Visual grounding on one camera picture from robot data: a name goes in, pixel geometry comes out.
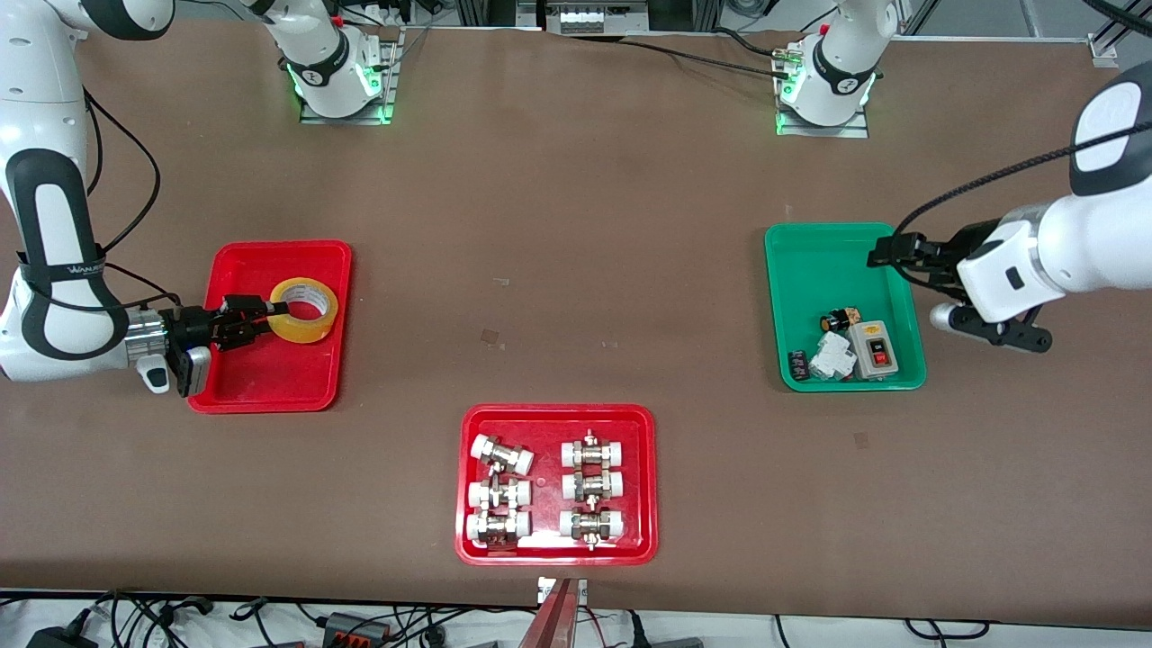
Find yellow tape roll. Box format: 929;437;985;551
269;277;340;345

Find empty red plastic tray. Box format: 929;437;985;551
186;239;353;415

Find green plastic tray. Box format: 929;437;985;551
764;222;928;392

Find red tray holding valves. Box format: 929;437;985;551
454;403;659;567

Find white circuit breaker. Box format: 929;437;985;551
808;333;856;381

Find tilted metal valve white ends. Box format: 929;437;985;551
471;434;536;476

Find grey connector box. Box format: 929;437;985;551
324;612;390;642

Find black power adapter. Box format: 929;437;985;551
27;625;95;648

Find white power strip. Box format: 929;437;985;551
544;0;651;35

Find aluminium profile bar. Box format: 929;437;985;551
517;577;589;648

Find grey switch box red button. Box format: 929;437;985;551
849;321;899;379

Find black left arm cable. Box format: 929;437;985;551
891;121;1152;242

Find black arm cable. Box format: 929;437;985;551
83;88;163;257
891;121;1152;242

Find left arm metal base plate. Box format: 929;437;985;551
776;36;870;139

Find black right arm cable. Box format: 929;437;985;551
83;88;163;257

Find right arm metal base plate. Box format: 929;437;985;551
300;27;399;125

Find black cable on table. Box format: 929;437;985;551
576;32;797;71

